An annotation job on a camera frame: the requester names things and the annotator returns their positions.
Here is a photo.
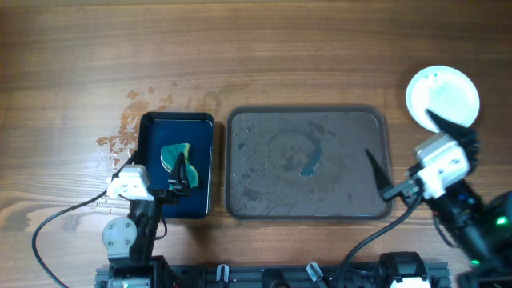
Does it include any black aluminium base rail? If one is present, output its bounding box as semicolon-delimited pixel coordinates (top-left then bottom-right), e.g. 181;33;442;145
94;262;451;288

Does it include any black water tray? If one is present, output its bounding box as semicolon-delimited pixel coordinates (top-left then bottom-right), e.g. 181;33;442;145
135;112;214;219

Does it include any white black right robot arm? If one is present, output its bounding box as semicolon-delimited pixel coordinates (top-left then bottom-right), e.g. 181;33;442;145
367;110;511;287

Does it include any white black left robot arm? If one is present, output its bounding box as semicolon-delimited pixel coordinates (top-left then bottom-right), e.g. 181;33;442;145
94;152;190;288

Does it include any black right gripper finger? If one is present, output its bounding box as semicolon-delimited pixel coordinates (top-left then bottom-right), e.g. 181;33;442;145
365;149;392;191
426;110;479;164

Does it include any dark brown serving tray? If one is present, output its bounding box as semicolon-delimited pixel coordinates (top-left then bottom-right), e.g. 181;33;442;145
224;105;394;222

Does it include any green yellow sponge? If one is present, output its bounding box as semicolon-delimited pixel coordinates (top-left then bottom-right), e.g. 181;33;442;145
161;143;199;188

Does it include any white plate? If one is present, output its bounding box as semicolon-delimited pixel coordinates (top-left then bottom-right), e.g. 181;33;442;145
405;66;480;133

